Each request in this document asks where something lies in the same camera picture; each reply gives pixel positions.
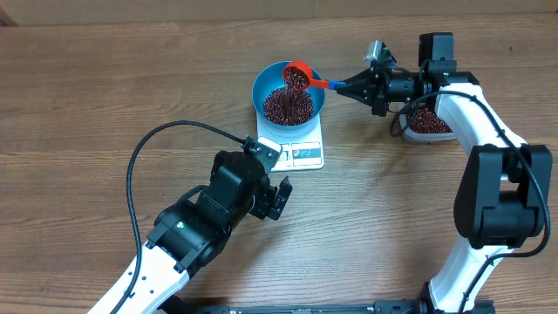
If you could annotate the blue metal bowl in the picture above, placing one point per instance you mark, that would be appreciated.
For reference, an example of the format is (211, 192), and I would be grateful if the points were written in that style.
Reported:
(270, 79)

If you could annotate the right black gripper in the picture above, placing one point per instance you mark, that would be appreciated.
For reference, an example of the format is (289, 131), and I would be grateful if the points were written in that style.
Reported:
(378, 88)

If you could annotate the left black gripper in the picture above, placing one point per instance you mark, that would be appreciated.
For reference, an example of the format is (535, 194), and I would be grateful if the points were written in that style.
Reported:
(262, 208)

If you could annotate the red beans in bowl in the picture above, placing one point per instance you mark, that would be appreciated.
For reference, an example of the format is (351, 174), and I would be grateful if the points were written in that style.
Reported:
(286, 107)

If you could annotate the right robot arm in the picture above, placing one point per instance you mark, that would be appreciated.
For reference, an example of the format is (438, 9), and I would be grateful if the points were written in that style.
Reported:
(502, 198)

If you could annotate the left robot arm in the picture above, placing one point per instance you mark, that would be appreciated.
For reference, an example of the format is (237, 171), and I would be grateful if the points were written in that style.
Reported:
(191, 233)

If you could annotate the orange scoop with blue handle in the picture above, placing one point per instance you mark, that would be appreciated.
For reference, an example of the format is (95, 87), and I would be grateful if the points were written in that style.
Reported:
(298, 77)

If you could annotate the clear plastic container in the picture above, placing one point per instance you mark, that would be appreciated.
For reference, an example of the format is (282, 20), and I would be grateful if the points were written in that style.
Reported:
(422, 137)

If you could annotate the white digital kitchen scale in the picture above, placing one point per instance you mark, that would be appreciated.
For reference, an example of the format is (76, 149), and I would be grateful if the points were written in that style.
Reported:
(302, 146)

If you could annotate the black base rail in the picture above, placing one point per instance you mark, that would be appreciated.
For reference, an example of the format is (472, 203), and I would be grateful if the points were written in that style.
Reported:
(301, 309)

